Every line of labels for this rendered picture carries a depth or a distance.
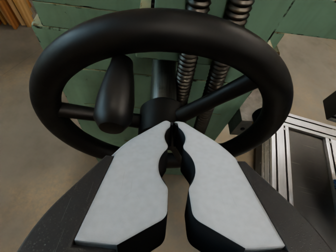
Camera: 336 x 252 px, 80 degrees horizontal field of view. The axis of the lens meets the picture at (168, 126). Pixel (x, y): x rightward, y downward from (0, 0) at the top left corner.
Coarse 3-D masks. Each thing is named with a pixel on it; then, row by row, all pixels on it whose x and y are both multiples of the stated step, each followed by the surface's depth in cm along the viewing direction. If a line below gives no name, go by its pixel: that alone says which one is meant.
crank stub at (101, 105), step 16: (112, 64) 14; (128, 64) 14; (112, 80) 13; (128, 80) 14; (96, 96) 13; (112, 96) 12; (128, 96) 13; (96, 112) 12; (112, 112) 12; (128, 112) 12; (112, 128) 12
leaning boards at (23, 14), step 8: (0, 0) 127; (8, 0) 130; (16, 0) 129; (24, 0) 143; (0, 8) 133; (8, 8) 134; (16, 8) 135; (24, 8) 137; (0, 16) 138; (8, 16) 134; (16, 16) 140; (24, 16) 138; (0, 24) 142; (16, 24) 142; (24, 24) 145
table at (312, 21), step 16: (48, 0) 29; (64, 0) 29; (80, 0) 29; (96, 0) 29; (112, 0) 29; (128, 0) 29; (144, 0) 28; (304, 0) 29; (320, 0) 29; (288, 16) 31; (304, 16) 31; (320, 16) 31; (288, 32) 34; (304, 32) 34; (320, 32) 34; (208, 64) 27
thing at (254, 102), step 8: (256, 88) 58; (248, 96) 56; (256, 96) 56; (248, 104) 54; (256, 104) 55; (240, 112) 52; (248, 112) 53; (232, 120) 57; (240, 120) 52; (248, 120) 52; (232, 128) 56; (240, 128) 55
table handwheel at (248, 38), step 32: (64, 32) 15; (96, 32) 13; (128, 32) 13; (160, 32) 13; (192, 32) 13; (224, 32) 13; (64, 64) 15; (160, 64) 28; (256, 64) 15; (32, 96) 19; (160, 96) 26; (224, 96) 20; (288, 96) 19; (64, 128) 25; (256, 128) 25
